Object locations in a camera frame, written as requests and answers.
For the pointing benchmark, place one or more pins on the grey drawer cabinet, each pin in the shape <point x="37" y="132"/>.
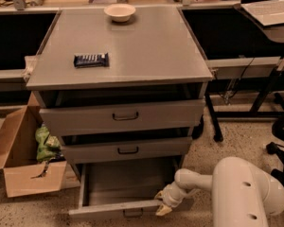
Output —
<point x="152" y="58"/>

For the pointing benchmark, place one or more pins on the blue snack bar wrapper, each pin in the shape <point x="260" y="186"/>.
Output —
<point x="91" y="60"/>

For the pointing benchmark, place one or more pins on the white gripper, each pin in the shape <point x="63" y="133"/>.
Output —
<point x="170" y="196"/>

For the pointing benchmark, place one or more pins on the grey drawer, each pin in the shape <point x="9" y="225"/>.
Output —
<point x="123" y="189"/>
<point x="126" y="150"/>
<point x="123" y="117"/>

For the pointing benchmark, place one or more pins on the green chip bag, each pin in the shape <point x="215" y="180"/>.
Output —
<point x="49" y="147"/>

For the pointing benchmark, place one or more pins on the grey bottom drawer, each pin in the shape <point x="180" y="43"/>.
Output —
<point x="123" y="189"/>

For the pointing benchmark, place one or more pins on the grey top drawer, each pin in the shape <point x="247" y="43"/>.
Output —
<point x="123" y="117"/>

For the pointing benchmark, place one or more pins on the grey middle drawer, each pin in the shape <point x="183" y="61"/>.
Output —
<point x="126" y="150"/>

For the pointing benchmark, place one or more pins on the white bowl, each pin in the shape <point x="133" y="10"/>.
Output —
<point x="120" y="13"/>

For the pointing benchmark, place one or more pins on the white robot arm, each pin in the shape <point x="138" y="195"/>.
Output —
<point x="242" y="194"/>

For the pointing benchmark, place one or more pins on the brown cardboard box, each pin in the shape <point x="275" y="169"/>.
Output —
<point x="18" y="155"/>

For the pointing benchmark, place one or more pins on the black desk leg frame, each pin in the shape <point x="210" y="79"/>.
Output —
<point x="254" y="111"/>

